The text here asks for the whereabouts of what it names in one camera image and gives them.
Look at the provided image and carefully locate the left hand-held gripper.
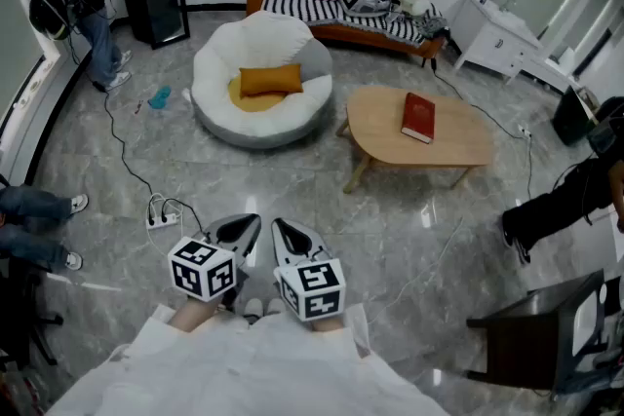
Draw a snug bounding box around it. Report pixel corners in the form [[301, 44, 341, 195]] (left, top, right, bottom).
[[168, 212, 263, 308]]

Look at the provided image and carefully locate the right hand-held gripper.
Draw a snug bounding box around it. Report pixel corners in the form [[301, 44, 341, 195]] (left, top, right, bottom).
[[270, 217, 348, 322]]

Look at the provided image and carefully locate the orange rectangular cushion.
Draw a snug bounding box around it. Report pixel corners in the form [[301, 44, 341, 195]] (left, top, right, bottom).
[[238, 62, 305, 99]]

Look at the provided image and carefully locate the person's left forearm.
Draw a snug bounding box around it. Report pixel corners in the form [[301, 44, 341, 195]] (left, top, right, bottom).
[[165, 295, 228, 335]]

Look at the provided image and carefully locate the person's right forearm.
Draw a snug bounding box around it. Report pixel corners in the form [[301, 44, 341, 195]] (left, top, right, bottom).
[[306, 315, 350, 335]]

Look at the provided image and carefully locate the white power strip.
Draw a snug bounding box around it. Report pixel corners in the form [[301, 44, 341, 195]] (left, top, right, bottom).
[[144, 211, 179, 231]]

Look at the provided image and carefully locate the person's left white shoe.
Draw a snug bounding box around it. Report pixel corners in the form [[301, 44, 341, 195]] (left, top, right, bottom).
[[243, 297, 265, 321]]

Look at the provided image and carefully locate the person's white shirt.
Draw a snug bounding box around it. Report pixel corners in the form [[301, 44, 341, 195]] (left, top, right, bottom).
[[46, 301, 449, 416]]

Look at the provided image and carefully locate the light wooden coffee table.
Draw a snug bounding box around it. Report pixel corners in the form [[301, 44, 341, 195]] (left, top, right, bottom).
[[335, 86, 494, 195]]

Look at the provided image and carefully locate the teal floor item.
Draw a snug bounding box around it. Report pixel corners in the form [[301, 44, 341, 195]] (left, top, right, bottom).
[[147, 85, 174, 110]]

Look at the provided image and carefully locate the red hardcover book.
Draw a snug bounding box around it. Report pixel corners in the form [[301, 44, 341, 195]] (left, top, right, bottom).
[[400, 92, 436, 145]]

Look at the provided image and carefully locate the white egg-shaped beanbag chair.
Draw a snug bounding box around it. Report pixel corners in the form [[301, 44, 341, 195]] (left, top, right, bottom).
[[189, 10, 335, 150]]

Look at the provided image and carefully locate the black office chair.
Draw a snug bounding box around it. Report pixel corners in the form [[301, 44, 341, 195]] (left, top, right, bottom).
[[0, 257, 65, 374]]

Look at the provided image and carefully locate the black white striped blanket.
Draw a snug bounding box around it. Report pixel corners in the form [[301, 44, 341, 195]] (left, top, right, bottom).
[[261, 0, 440, 46]]

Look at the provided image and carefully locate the dark chair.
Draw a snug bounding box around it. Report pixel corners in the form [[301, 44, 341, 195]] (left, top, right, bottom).
[[465, 270, 608, 395]]

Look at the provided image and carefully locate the grey knitted throw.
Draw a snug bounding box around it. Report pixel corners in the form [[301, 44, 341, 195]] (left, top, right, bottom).
[[417, 12, 449, 41]]

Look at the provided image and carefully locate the white fabric bag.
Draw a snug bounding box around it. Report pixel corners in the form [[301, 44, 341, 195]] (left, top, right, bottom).
[[398, 0, 434, 18]]

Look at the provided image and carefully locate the white vanity cabinet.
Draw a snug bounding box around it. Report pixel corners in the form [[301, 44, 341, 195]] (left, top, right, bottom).
[[451, 0, 545, 87]]

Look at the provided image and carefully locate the black storage box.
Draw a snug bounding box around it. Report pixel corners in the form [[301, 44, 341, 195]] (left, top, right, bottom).
[[551, 86, 599, 147]]

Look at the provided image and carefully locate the white low cabinet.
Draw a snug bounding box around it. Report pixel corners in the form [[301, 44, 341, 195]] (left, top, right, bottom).
[[521, 47, 585, 95]]

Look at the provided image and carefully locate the thin black cable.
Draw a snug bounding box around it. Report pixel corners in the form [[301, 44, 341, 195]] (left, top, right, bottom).
[[159, 196, 212, 244]]

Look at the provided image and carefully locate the black floor cable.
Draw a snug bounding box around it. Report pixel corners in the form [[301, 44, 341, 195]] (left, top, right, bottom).
[[90, 80, 157, 201]]

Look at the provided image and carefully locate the black power cable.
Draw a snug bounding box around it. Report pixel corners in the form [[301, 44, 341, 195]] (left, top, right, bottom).
[[430, 56, 526, 138]]

